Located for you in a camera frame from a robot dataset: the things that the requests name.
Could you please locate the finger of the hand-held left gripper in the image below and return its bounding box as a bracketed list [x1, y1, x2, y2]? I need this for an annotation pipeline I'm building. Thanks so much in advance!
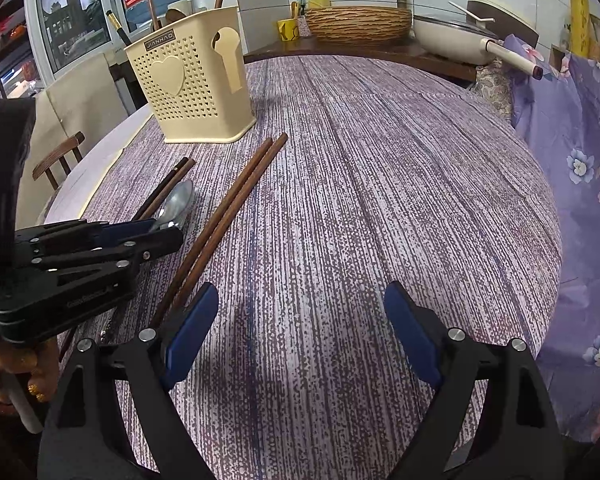
[14, 219, 157, 257]
[29, 229, 184, 275]

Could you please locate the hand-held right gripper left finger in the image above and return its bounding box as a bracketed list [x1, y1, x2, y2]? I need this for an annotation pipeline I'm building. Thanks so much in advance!
[36, 281, 221, 480]

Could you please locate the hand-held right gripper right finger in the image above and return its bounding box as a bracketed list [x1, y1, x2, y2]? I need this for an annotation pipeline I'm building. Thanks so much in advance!
[383, 280, 567, 480]

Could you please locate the cream perforated utensil holder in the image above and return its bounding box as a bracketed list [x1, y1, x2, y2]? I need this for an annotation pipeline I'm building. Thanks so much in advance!
[124, 6, 257, 145]

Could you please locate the person's left hand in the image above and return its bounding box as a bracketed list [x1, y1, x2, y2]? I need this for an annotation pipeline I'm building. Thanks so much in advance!
[0, 341, 62, 417]

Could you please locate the white table cover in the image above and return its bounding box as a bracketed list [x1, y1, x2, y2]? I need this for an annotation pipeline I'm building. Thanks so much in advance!
[42, 110, 157, 227]

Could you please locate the wooden chair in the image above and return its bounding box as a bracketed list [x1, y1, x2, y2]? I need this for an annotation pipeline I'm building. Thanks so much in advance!
[32, 131, 86, 192]

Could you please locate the white tube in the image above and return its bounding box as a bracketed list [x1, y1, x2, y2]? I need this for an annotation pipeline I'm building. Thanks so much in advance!
[1, 372, 44, 434]

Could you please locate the purple striped tablecloth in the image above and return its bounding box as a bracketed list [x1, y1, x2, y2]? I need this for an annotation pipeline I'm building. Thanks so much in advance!
[55, 55, 564, 480]

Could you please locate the cluttered shelf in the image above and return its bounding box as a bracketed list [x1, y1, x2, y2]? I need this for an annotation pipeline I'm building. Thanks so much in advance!
[0, 7, 32, 103]

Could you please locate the sliding window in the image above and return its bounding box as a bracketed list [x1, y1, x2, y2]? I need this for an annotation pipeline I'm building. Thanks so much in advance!
[22, 0, 117, 94]

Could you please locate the purple floral cloth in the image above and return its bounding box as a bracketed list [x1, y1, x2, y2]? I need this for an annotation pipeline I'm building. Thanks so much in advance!
[502, 34, 600, 444]

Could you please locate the patterned cushion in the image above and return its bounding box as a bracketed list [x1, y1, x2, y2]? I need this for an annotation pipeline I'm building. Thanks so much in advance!
[470, 62, 514, 122]

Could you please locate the yellow mug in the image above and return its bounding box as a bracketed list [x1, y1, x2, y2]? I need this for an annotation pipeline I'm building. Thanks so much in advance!
[277, 17, 301, 41]

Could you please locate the wooden counter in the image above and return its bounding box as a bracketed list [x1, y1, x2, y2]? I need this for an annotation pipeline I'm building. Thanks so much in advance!
[243, 39, 479, 84]

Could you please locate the woven basket sink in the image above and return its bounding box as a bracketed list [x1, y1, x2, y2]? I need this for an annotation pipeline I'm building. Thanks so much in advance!
[305, 6, 414, 44]

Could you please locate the white ladle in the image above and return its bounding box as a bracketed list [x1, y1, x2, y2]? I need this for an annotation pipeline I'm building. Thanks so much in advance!
[448, 1, 496, 24]

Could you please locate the white rice cooker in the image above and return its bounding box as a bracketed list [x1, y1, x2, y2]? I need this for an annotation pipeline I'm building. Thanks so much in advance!
[466, 0, 540, 52]

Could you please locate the yellow roll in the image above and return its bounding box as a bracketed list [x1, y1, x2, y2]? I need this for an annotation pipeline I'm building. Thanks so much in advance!
[568, 0, 592, 59]

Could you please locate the white pan with handle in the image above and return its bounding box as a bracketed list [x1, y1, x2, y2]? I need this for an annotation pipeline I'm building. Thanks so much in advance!
[412, 14, 545, 81]

